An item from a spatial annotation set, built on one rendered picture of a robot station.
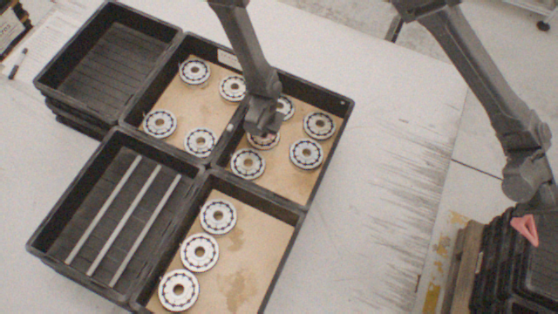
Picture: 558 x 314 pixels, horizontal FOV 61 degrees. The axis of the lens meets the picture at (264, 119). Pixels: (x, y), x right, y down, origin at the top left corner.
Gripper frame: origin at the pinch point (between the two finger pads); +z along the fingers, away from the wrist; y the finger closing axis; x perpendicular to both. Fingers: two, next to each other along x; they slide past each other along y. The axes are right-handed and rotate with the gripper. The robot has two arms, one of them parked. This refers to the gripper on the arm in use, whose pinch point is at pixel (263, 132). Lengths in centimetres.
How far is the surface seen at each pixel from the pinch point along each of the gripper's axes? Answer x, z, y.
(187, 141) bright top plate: -11.3, 1.1, -20.0
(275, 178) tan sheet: -11.0, 4.3, 8.1
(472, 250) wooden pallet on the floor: 20, 74, 93
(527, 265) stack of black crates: 3, 29, 95
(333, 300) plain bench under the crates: -35, 17, 36
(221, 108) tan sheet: 5.1, 4.1, -16.1
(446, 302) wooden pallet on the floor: -1, 86, 90
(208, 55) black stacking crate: 20.6, 0.7, -27.6
